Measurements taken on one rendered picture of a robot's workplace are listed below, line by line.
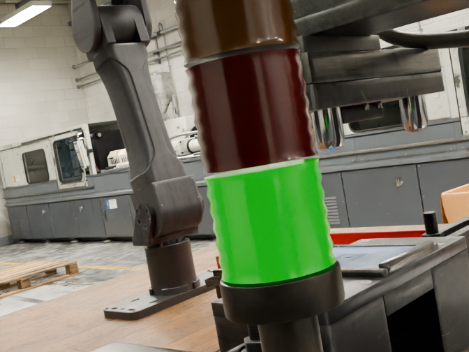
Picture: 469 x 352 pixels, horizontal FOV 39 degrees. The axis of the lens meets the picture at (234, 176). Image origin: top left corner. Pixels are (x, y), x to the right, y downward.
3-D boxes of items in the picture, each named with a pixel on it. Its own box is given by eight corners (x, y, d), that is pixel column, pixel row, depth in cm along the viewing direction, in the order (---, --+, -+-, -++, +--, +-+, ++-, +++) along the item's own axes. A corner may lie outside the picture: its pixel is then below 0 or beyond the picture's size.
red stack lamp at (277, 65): (255, 160, 24) (239, 70, 24) (340, 149, 22) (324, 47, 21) (179, 177, 21) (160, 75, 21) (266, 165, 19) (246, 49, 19)
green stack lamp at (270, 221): (271, 254, 24) (255, 165, 24) (358, 253, 22) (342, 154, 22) (197, 282, 22) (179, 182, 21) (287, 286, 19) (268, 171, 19)
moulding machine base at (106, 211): (11, 244, 1140) (0, 188, 1135) (63, 231, 1209) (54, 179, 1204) (224, 242, 737) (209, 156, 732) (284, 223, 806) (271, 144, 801)
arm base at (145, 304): (234, 222, 94) (200, 224, 99) (123, 257, 80) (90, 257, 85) (243, 276, 95) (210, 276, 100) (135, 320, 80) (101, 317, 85)
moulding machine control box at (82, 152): (75, 170, 919) (70, 142, 917) (89, 167, 935) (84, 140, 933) (82, 168, 906) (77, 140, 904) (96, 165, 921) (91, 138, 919)
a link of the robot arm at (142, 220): (202, 190, 89) (179, 192, 94) (148, 202, 84) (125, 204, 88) (210, 235, 90) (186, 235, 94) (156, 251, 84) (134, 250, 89)
